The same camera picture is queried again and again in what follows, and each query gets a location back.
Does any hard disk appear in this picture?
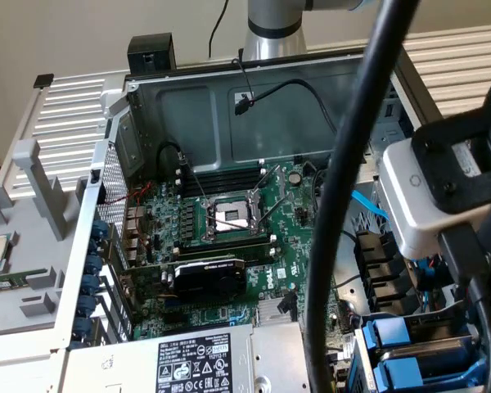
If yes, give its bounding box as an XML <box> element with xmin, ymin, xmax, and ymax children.
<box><xmin>362</xmin><ymin>313</ymin><xmax>482</xmax><ymax>362</ymax></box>

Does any blue disk carrier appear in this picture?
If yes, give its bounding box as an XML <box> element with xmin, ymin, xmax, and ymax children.
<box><xmin>372</xmin><ymin>355</ymin><xmax>488</xmax><ymax>390</ymax></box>

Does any metal disk bay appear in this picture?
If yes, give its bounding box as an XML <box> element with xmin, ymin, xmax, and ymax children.
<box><xmin>349</xmin><ymin>310</ymin><xmax>491</xmax><ymax>393</ymax></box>

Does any green motherboard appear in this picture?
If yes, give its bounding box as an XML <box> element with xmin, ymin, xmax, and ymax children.
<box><xmin>122</xmin><ymin>159</ymin><xmax>363</xmax><ymax>349</ymax></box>

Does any metal locking lever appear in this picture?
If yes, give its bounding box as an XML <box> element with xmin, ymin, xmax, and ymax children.
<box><xmin>256</xmin><ymin>190</ymin><xmax>282</xmax><ymax>227</ymax></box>
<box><xmin>189</xmin><ymin>169</ymin><xmax>209</xmax><ymax>205</ymax></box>

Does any silver chipset heatsink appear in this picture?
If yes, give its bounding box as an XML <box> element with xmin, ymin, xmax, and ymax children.
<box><xmin>256</xmin><ymin>298</ymin><xmax>300</xmax><ymax>328</ymax></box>

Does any black RAM slot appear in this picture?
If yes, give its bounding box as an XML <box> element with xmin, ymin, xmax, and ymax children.
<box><xmin>183</xmin><ymin>179</ymin><xmax>267</xmax><ymax>190</ymax></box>
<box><xmin>183</xmin><ymin>186</ymin><xmax>267</xmax><ymax>197</ymax></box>
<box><xmin>173</xmin><ymin>233</ymin><xmax>277</xmax><ymax>253</ymax></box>
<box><xmin>175</xmin><ymin>245</ymin><xmax>277</xmax><ymax>265</ymax></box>
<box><xmin>175</xmin><ymin>168</ymin><xmax>268</xmax><ymax>184</ymax></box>
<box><xmin>175</xmin><ymin>160</ymin><xmax>268</xmax><ymax>178</ymax></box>

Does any metal socket cover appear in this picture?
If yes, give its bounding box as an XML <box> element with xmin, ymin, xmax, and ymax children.
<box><xmin>248</xmin><ymin>164</ymin><xmax>288</xmax><ymax>206</ymax></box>

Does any CPU socket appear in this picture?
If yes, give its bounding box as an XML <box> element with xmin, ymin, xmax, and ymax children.
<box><xmin>200</xmin><ymin>191</ymin><xmax>271</xmax><ymax>243</ymax></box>

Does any black graphics card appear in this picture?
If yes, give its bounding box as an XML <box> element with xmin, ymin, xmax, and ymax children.
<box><xmin>120</xmin><ymin>252</ymin><xmax>249</xmax><ymax>308</ymax></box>

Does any open PC case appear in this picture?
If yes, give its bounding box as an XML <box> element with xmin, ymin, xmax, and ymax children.
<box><xmin>0</xmin><ymin>43</ymin><xmax>491</xmax><ymax>393</ymax></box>

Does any silver power supply unit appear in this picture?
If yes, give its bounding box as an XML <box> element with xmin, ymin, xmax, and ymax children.
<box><xmin>63</xmin><ymin>321</ymin><xmax>310</xmax><ymax>393</ymax></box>

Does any black box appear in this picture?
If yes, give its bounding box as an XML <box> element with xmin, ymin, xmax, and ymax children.
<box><xmin>127</xmin><ymin>33</ymin><xmax>178</xmax><ymax>77</ymax></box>

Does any grey parts rack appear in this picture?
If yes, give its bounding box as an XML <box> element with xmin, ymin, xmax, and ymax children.
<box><xmin>0</xmin><ymin>138</ymin><xmax>87</xmax><ymax>340</ymax></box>

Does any green RAM stick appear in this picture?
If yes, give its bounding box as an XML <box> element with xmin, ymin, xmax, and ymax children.
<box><xmin>0</xmin><ymin>268</ymin><xmax>47</xmax><ymax>292</ymax></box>

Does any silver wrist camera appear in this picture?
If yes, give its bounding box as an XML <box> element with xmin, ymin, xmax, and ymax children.
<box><xmin>379</xmin><ymin>138</ymin><xmax>491</xmax><ymax>260</ymax></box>

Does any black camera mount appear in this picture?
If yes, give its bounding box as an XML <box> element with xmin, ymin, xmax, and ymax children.
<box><xmin>411</xmin><ymin>109</ymin><xmax>491</xmax><ymax>215</ymax></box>

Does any black plastic bracket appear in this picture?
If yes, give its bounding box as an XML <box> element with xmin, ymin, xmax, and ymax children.
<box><xmin>354</xmin><ymin>229</ymin><xmax>418</xmax><ymax>318</ymax></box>

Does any blue SATA wire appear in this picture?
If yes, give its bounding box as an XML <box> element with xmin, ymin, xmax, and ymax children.
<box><xmin>351</xmin><ymin>188</ymin><xmax>390</xmax><ymax>222</ymax></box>

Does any black wire bundle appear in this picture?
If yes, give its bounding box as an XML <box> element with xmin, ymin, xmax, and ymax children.
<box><xmin>304</xmin><ymin>160</ymin><xmax>327</xmax><ymax>198</ymax></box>

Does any long black cable with plug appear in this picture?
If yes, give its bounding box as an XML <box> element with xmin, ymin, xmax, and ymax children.
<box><xmin>233</xmin><ymin>78</ymin><xmax>340</xmax><ymax>136</ymax></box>

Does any thin red black wire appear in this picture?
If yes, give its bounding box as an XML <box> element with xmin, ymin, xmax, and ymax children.
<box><xmin>231</xmin><ymin>56</ymin><xmax>257</xmax><ymax>107</ymax></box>

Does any black looped cable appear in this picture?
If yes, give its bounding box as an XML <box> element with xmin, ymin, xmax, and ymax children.
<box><xmin>155</xmin><ymin>140</ymin><xmax>191</xmax><ymax>181</ymax></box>

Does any thin black hanging cable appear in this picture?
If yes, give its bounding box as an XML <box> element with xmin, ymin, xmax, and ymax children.
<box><xmin>208</xmin><ymin>0</ymin><xmax>230</xmax><ymax>58</ymax></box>

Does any grey corner bracket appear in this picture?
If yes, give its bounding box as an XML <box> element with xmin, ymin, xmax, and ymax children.
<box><xmin>100</xmin><ymin>79</ymin><xmax>128</xmax><ymax>124</ymax></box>

